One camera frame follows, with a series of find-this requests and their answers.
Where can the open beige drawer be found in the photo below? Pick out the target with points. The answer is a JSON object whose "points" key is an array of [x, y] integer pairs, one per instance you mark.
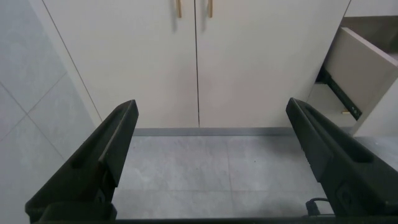
{"points": [[367, 81]]}

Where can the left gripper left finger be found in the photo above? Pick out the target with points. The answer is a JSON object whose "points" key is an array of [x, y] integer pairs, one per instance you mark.
{"points": [[93, 168]]}

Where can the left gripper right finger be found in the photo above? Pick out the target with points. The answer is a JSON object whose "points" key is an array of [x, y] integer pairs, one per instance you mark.
{"points": [[342, 168]]}

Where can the white kitchen cabinet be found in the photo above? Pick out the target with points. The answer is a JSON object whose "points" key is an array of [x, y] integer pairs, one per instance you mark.
{"points": [[357, 18]]}

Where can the white cabinet door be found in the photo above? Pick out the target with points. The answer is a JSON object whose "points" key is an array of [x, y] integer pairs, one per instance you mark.
{"points": [[130, 62], [261, 62]]}

